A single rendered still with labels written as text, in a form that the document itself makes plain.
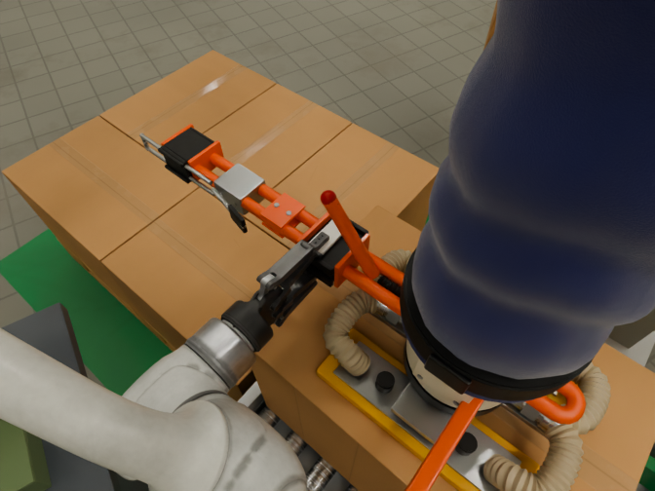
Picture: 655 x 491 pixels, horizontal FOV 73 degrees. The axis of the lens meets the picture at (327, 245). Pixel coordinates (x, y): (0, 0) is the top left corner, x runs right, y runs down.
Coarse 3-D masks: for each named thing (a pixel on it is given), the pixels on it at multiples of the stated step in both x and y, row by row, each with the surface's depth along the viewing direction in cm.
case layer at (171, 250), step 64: (192, 64) 194; (128, 128) 169; (256, 128) 169; (320, 128) 169; (64, 192) 150; (128, 192) 150; (192, 192) 151; (320, 192) 150; (384, 192) 150; (128, 256) 135; (192, 256) 135; (256, 256) 135; (192, 320) 123
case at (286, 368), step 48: (384, 240) 88; (336, 288) 82; (288, 336) 76; (384, 336) 76; (288, 384) 73; (624, 384) 72; (336, 432) 72; (384, 432) 67; (528, 432) 67; (624, 432) 67; (384, 480) 71; (576, 480) 64; (624, 480) 64
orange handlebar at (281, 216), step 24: (264, 192) 78; (264, 216) 74; (288, 216) 74; (312, 216) 74; (384, 264) 69; (384, 288) 66; (456, 408) 57; (552, 408) 56; (576, 408) 56; (456, 432) 54; (432, 456) 53; (432, 480) 51
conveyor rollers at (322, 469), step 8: (264, 408) 109; (264, 416) 107; (272, 416) 107; (272, 424) 107; (288, 440) 104; (296, 440) 104; (296, 448) 103; (320, 456) 104; (320, 464) 101; (328, 464) 101; (312, 472) 100; (320, 472) 100; (328, 472) 101; (312, 480) 99; (320, 480) 99; (328, 480) 101; (312, 488) 98; (320, 488) 99; (352, 488) 99
